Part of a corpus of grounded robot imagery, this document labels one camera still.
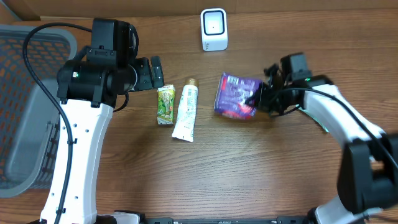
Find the teal snack packet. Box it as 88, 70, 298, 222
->
310, 114, 329, 133

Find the white tube gold cap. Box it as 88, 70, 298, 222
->
172, 78, 198, 142

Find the purple snack packet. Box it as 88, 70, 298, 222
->
214, 72, 262, 119

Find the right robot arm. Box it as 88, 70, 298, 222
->
249, 74, 397, 223

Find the grey plastic basket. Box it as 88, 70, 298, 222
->
1, 25, 77, 198

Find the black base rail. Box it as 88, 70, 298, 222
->
141, 216, 312, 224

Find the green juice carton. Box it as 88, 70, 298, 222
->
157, 85, 175, 125

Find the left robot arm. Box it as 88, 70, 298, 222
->
39, 19, 164, 224

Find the white barcode scanner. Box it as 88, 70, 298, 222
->
200, 8, 228, 52

